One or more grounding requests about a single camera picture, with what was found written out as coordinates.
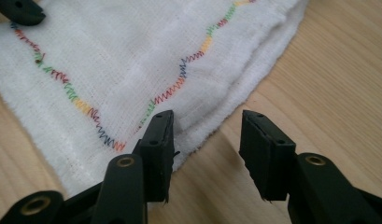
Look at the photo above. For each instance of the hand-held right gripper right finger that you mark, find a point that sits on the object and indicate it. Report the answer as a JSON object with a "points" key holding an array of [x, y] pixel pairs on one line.
{"points": [[266, 155]]}

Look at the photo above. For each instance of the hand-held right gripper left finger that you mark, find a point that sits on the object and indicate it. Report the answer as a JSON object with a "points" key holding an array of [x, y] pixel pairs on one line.
{"points": [[156, 155]]}

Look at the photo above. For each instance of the white cloth with coloured stitching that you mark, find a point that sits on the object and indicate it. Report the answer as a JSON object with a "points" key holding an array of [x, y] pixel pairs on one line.
{"points": [[117, 62]]}

